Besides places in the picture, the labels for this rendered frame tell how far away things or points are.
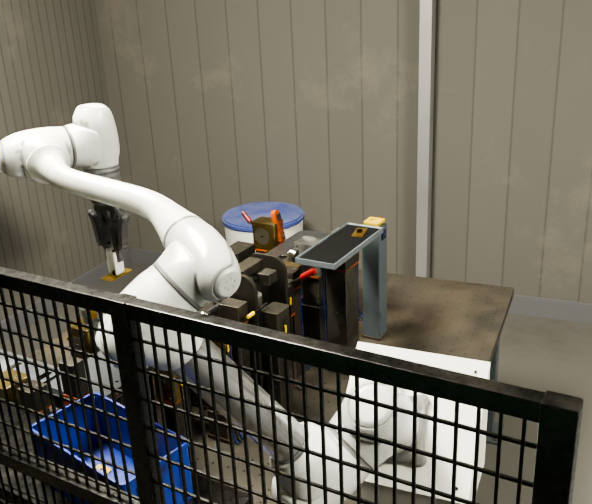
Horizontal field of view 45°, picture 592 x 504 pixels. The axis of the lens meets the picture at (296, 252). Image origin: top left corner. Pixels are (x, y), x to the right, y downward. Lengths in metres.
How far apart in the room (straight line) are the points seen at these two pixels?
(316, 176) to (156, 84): 1.28
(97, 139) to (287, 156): 2.93
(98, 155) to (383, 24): 2.75
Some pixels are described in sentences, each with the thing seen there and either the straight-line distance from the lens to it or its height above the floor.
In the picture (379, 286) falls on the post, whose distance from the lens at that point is 2.60.
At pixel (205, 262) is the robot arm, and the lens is 1.37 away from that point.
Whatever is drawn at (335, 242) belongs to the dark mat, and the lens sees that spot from 2.34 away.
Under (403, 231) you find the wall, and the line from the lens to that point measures 4.53.
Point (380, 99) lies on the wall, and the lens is 4.36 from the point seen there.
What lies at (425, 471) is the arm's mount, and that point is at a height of 0.81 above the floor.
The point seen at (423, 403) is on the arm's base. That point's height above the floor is 0.93.
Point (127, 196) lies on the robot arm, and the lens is 1.60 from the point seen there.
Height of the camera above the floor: 1.98
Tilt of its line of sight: 21 degrees down
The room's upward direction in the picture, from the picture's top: 3 degrees counter-clockwise
